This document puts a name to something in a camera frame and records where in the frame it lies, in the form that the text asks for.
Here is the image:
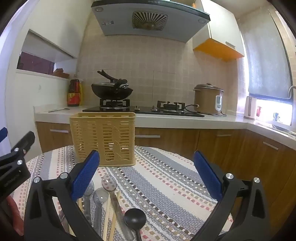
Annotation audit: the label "person's left hand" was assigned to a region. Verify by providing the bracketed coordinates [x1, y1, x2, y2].
[7, 197, 24, 235]

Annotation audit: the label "black wok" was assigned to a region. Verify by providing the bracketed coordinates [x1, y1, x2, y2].
[91, 79, 134, 100]

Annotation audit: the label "black plastic spoon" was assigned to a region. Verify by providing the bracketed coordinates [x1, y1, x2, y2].
[124, 208, 147, 241]

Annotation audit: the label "yellow plastic utensil basket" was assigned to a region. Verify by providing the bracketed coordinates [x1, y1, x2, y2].
[69, 112, 136, 167]

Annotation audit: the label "grey roller blind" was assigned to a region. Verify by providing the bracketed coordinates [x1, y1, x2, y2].
[240, 7, 292, 100]

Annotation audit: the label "wooden base cabinets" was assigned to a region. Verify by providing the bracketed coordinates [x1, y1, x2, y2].
[36, 122, 296, 232]

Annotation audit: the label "dark soy sauce bottle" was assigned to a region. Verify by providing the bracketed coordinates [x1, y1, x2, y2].
[67, 79, 80, 107]

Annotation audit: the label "brown rice cooker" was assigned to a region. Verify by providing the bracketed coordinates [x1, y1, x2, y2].
[194, 83, 224, 115]

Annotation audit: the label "black power cord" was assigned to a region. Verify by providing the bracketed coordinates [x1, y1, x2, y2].
[185, 104, 227, 116]

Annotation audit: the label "striped woven table mat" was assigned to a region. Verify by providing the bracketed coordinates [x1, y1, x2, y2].
[11, 146, 234, 241]

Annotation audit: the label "glass wok lid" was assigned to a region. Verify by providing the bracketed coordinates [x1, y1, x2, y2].
[92, 70, 121, 87]

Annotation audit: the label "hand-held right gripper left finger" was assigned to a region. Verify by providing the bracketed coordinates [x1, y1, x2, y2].
[24, 150, 104, 241]

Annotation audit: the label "steel sink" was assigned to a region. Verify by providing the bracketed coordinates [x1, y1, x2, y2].
[259, 123, 296, 136]

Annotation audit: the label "grey range hood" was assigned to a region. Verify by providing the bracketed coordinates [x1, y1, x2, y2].
[91, 0, 211, 43]

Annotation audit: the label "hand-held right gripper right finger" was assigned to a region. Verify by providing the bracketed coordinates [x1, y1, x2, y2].
[192, 151, 271, 241]

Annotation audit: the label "white overhead cabinet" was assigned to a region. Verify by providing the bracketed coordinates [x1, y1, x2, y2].
[21, 0, 93, 62]

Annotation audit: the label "black glass gas stove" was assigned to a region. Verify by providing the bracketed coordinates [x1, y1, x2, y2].
[83, 98, 205, 117]

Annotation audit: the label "pale pink electric kettle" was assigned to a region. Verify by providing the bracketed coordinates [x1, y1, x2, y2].
[245, 96, 257, 120]

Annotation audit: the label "white kitchen countertop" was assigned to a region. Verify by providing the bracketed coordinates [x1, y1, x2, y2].
[33, 104, 296, 139]

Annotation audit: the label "white and orange wall cabinet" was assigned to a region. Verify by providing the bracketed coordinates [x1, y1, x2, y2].
[192, 0, 245, 62]

